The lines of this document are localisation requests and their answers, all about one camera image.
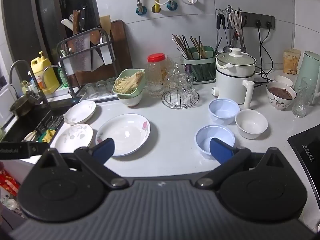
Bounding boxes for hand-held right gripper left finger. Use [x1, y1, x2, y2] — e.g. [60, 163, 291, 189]
[37, 137, 129, 190]

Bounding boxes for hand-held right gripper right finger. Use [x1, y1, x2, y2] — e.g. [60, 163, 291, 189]
[195, 137, 288, 190]

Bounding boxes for light blue plastic bowl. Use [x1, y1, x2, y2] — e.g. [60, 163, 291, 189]
[195, 124, 235, 160]
[209, 98, 240, 126]

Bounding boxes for large floral white plate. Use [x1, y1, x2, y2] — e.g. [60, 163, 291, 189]
[95, 114, 151, 157]

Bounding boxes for small floral white plate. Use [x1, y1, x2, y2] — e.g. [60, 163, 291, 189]
[63, 100, 97, 126]
[54, 123, 94, 154]

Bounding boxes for black kitchen sink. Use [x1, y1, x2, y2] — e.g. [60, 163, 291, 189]
[0, 100, 73, 143]

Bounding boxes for red printed bag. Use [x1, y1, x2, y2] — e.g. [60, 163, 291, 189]
[0, 169, 20, 197]

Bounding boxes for plain white ceramic bowl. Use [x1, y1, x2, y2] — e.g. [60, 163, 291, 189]
[235, 109, 268, 140]

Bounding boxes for dark metal pot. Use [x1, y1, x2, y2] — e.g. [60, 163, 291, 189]
[9, 91, 48, 117]

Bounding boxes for white bowl with brown base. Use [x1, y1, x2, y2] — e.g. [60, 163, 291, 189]
[117, 90, 143, 107]

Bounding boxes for green plastic colander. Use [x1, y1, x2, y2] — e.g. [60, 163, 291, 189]
[112, 68, 146, 96]

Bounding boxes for upturned drinking glass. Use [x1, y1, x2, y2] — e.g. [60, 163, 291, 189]
[106, 77, 117, 94]
[96, 80, 108, 97]
[84, 82, 97, 99]

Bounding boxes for tall arched steel faucet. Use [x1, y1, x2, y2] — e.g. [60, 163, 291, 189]
[9, 60, 49, 105]

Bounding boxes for white electric cooking pot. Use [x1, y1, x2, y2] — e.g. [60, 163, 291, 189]
[212, 52, 257, 109]

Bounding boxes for short arched steel faucet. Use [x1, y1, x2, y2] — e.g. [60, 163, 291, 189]
[43, 65, 77, 100]

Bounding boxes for pale noodles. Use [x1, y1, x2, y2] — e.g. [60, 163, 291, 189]
[114, 70, 145, 93]

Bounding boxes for floral bowl with brown food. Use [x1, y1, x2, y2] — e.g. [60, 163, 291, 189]
[266, 81, 297, 110]

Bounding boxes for yellow detergent bottle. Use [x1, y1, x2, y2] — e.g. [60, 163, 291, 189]
[30, 51, 60, 95]

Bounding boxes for green chopstick holder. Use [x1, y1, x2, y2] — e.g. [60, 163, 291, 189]
[181, 46, 217, 84]

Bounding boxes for small green bottle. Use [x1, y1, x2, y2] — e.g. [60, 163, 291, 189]
[58, 66, 69, 87]

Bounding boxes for cluster of glass cups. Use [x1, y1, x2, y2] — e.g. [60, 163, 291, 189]
[164, 54, 197, 102]

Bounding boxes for black induction cooktop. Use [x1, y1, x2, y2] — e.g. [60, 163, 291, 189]
[287, 124, 320, 188]

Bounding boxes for clear jar with red lid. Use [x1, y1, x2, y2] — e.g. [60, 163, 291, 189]
[146, 53, 167, 98]

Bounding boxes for white plastic cutting board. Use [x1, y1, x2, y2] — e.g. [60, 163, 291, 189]
[61, 52, 94, 77]

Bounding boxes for tall textured glass tumbler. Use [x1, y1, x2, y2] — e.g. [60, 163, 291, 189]
[292, 77, 312, 118]

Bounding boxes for small white rimmed bowl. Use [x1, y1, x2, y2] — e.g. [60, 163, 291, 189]
[273, 75, 294, 88]

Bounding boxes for dark wooden cutting board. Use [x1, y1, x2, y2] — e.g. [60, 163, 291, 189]
[75, 19, 133, 85]

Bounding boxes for patterned steel cleaver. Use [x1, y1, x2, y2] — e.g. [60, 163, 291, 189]
[72, 9, 91, 55]

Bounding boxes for bundle of chopsticks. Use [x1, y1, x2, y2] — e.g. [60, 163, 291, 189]
[171, 33, 223, 59]

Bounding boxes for yellow paper box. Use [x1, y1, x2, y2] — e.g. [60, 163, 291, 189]
[283, 49, 302, 75]

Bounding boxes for black metal knife rack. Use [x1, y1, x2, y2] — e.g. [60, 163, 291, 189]
[56, 27, 117, 92]

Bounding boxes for mint green electric kettle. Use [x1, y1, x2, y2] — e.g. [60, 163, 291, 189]
[294, 51, 320, 105]

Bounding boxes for white ceramic knife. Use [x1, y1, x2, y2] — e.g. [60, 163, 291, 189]
[61, 18, 74, 30]

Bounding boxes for hanging utensil stand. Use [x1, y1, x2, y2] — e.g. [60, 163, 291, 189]
[216, 5, 248, 53]

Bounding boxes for round wire cup rack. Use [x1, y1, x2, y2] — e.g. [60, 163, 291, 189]
[161, 90, 200, 110]

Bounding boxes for white handled scissors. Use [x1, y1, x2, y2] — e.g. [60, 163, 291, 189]
[229, 10, 244, 37]

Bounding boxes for black power cable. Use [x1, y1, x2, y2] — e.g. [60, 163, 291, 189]
[260, 21, 275, 85]
[254, 20, 274, 88]

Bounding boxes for black handled kitchen knife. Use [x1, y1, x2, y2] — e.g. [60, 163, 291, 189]
[79, 5, 88, 33]

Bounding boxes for black wall socket strip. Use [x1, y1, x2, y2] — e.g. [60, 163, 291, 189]
[241, 12, 275, 29]

